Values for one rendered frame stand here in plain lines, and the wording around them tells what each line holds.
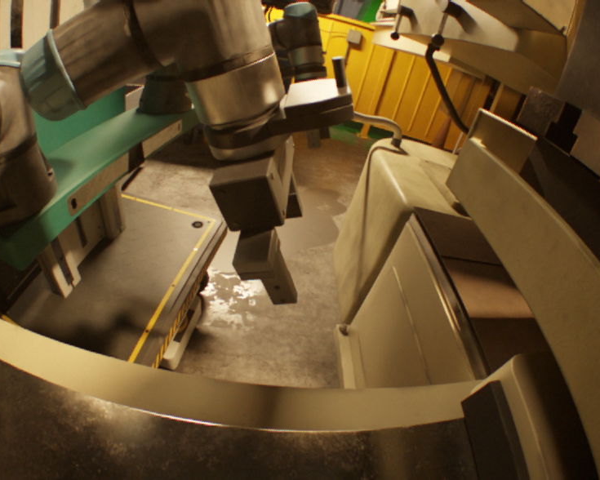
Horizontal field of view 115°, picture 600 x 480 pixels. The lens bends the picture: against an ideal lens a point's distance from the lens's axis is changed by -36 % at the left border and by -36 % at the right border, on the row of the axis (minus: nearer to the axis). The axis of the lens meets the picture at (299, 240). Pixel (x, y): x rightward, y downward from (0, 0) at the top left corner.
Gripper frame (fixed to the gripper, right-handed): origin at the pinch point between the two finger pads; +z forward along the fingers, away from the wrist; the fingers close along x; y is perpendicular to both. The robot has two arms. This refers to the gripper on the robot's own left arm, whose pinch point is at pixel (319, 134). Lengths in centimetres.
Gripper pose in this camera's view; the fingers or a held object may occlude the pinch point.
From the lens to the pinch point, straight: 71.0
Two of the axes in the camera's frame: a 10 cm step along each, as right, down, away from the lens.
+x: 2.5, -4.6, 8.5
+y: 9.6, -0.2, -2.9
